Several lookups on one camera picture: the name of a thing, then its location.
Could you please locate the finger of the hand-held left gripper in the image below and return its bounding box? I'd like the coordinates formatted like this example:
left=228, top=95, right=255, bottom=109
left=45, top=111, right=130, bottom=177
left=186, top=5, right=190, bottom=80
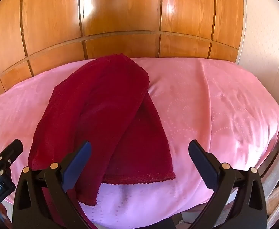
left=0, top=139, right=23, bottom=173

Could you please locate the dark red knit garment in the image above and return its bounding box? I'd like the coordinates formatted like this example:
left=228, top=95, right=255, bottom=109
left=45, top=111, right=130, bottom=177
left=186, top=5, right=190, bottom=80
left=28, top=54, right=176, bottom=222

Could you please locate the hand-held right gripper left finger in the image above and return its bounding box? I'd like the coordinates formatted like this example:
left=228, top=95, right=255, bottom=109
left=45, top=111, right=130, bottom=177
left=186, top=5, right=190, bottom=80
left=12, top=141, right=99, bottom=229

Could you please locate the pink bed blanket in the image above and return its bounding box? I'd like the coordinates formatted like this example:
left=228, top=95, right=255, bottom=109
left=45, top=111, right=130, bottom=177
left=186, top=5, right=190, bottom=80
left=0, top=57, right=279, bottom=229

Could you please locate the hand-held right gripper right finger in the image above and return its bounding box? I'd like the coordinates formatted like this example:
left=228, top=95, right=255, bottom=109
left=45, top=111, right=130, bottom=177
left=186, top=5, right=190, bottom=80
left=188, top=140, right=267, bottom=229

